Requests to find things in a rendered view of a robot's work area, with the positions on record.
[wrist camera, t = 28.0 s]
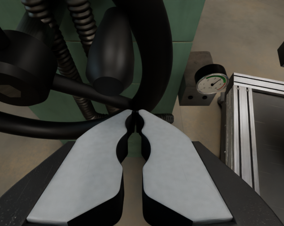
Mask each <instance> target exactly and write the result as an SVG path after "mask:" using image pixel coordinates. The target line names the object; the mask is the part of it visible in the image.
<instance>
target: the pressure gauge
mask: <svg viewBox="0 0 284 226"><path fill-rule="evenodd" d="M194 78H195V83H196V90H197V91H198V92H199V93H201V94H206V95H209V94H214V93H217V92H220V91H222V90H223V89H224V88H226V86H227V85H228V83H229V78H228V76H227V73H226V71H225V68H224V67H223V66H222V65H219V64H209V65H205V66H203V67H202V68H200V69H199V70H198V71H197V72H196V73H195V76H194ZM218 80H219V81H218ZM217 81H218V82H217ZM212 83H213V84H214V83H215V84H214V85H213V86H211V84H212Z"/></svg>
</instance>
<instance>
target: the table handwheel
mask: <svg viewBox="0 0 284 226"><path fill-rule="evenodd" d="M47 1H48V3H49V7H50V8H51V9H52V13H53V15H54V19H56V21H57V25H58V26H59V27H60V25H61V22H62V19H63V17H64V14H65V12H66V9H67V6H68V5H67V4H66V3H65V0H47ZM112 1H113V2H114V4H115V5H116V6H117V7H119V8H122V9H123V10H124V11H125V12H126V13H127V15H128V17H129V25H130V29H131V31H132V33H133V35H134V37H135V39H136V42H137V45H138V48H139V51H140V56H141V62H142V78H141V82H140V86H139V89H138V91H137V93H136V94H135V96H134V97H133V98H132V99H131V98H128V97H125V96H121V95H117V96H105V95H102V94H100V93H98V92H97V91H95V89H94V88H93V86H90V85H88V84H85V83H82V82H79V81H77V80H74V79H71V78H68V77H66V76H63V75H60V74H57V73H56V71H57V68H58V62H57V59H56V57H55V55H54V53H53V52H52V51H51V48H52V45H53V43H54V39H55V34H54V28H51V27H50V25H49V24H46V23H43V22H42V21H41V20H39V19H34V18H31V17H29V15H28V11H26V12H25V13H24V15H23V17H22V18H21V20H20V22H19V24H18V25H17V27H16V29H15V30H2V29H1V27H0V102H3V103H6V104H10V105H15V106H32V105H36V104H40V103H43V102H44V101H45V100H46V99H47V98H48V95H49V93H50V90H54V91H58V92H62V93H66V94H69V95H73V96H77V97H81V98H84V99H88V100H92V101H95V102H98V103H102V104H105V105H108V106H111V107H114V108H118V109H120V110H118V111H116V112H114V113H112V114H110V115H108V116H105V117H101V118H98V119H93V120H89V121H82V122H51V121H43V120H36V119H31V118H26V117H20V116H16V115H12V114H9V113H4V112H1V111H0V132H2V133H6V134H11V135H18V136H24V137H30V138H38V139H54V140H76V139H78V138H79V137H80V136H82V135H83V134H84V133H85V132H87V131H88V130H89V129H91V128H92V127H94V126H96V125H97V124H99V123H101V122H103V121H105V120H107V119H109V118H111V117H113V116H115V115H117V114H119V113H121V112H122V111H124V110H127V109H129V110H133V111H139V110H141V109H144V110H146V111H148V112H151V111H152V110H153V109H154V108H155V107H156V106H157V104H158V103H159V101H160V100H161V98H162V97H163V95H164V93H165V91H166V88H167V86H168V83H169V80H170V76H171V71H172V64H173V43H172V34H171V29H170V23H169V19H168V15H167V12H166V8H165V5H164V2H163V0H112Z"/></svg>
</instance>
